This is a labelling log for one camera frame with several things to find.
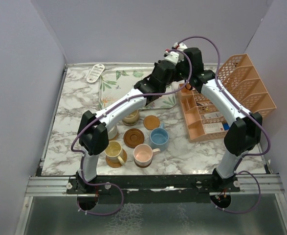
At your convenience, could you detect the tan brown mug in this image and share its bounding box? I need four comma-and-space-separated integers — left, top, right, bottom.
122, 110, 140, 126

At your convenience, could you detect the light blue mug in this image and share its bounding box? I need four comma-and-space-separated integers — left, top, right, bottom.
149, 123, 169, 152

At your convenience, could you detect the white cream mug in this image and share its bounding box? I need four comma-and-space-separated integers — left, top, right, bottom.
108, 125, 119, 141

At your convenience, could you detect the pink mug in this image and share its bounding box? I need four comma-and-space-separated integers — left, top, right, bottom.
133, 144, 160, 165

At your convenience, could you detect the yellow mug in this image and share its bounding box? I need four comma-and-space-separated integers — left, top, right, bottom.
105, 141, 125, 165

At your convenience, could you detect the dark walnut coaster front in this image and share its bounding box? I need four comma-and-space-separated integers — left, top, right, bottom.
134, 162, 152, 168

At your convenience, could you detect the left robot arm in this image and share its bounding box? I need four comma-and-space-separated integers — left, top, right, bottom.
71, 59, 179, 193

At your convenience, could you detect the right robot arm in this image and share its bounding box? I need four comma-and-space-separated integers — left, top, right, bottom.
174, 43, 263, 191

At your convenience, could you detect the light wood coaster right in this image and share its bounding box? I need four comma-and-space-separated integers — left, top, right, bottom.
143, 115, 160, 130

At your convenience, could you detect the large brown wood coaster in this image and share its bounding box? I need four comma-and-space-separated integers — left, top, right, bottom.
123, 128, 145, 148

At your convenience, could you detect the woven rattan coaster front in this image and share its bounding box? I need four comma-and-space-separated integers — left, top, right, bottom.
106, 149, 127, 168

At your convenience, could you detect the floral serving tray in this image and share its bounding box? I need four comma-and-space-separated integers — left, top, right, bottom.
99, 67, 176, 110

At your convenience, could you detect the orange plastic file organizer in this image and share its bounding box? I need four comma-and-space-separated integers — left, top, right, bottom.
177, 54, 276, 142

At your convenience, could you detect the stapler box in organizer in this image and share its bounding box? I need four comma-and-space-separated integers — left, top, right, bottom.
197, 102, 232, 134

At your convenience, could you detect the white barcode tag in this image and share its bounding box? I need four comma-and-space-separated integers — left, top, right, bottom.
86, 64, 105, 83

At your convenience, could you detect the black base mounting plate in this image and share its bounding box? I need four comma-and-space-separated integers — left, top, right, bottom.
66, 173, 240, 204

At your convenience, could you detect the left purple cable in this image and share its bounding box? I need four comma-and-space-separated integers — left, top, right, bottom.
70, 50, 193, 216

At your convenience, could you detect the purple cable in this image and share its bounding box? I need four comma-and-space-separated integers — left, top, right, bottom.
70, 50, 193, 216
175, 36, 272, 214

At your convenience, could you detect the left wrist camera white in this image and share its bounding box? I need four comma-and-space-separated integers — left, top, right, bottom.
164, 51, 184, 66

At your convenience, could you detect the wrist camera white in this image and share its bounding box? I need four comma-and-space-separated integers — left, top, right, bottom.
172, 42, 188, 52
164, 51, 184, 66

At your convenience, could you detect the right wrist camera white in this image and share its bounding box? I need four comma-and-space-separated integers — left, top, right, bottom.
172, 42, 188, 52

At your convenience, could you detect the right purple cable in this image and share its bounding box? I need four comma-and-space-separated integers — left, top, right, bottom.
175, 36, 272, 214

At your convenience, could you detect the aluminium rail frame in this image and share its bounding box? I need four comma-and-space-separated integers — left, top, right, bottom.
17, 64, 287, 235

